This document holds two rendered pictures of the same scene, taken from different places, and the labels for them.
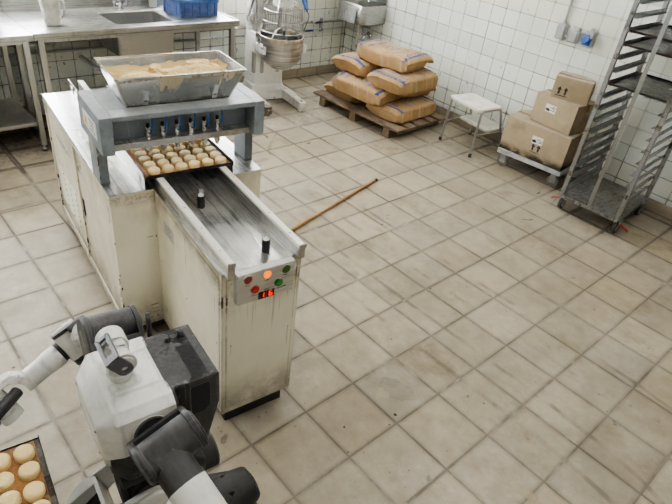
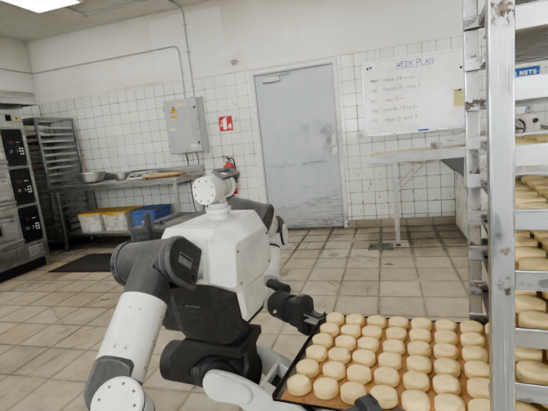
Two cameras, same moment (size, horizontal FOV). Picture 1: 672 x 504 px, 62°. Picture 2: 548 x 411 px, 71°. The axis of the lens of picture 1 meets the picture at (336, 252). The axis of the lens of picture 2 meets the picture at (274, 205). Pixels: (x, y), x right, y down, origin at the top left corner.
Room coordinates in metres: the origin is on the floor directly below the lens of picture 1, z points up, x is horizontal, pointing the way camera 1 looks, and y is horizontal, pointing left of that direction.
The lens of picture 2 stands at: (1.22, 1.40, 1.20)
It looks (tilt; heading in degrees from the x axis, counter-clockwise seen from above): 10 degrees down; 243
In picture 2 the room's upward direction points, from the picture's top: 6 degrees counter-clockwise
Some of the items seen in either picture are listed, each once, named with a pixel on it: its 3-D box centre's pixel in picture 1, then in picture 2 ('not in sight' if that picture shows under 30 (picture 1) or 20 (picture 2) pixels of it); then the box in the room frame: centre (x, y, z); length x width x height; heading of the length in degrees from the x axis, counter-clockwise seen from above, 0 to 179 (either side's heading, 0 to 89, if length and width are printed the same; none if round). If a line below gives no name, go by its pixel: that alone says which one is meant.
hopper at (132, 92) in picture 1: (172, 79); not in sight; (2.34, 0.79, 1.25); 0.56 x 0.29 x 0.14; 129
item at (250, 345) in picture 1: (223, 292); not in sight; (1.95, 0.48, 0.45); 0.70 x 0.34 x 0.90; 39
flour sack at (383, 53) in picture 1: (392, 55); not in sight; (5.72, -0.29, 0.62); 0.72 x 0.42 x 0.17; 52
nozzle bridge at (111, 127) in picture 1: (175, 132); not in sight; (2.34, 0.79, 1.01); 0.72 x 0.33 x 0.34; 129
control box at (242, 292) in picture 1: (264, 281); not in sight; (1.66, 0.25, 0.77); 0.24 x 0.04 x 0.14; 129
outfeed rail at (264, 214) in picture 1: (196, 146); not in sight; (2.52, 0.75, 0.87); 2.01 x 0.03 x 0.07; 39
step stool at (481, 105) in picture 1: (475, 123); not in sight; (5.23, -1.15, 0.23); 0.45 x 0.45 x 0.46; 38
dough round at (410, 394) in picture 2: not in sight; (415, 401); (0.73, 0.93, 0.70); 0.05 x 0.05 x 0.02
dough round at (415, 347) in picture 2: not in sight; (419, 349); (0.59, 0.81, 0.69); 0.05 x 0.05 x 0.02
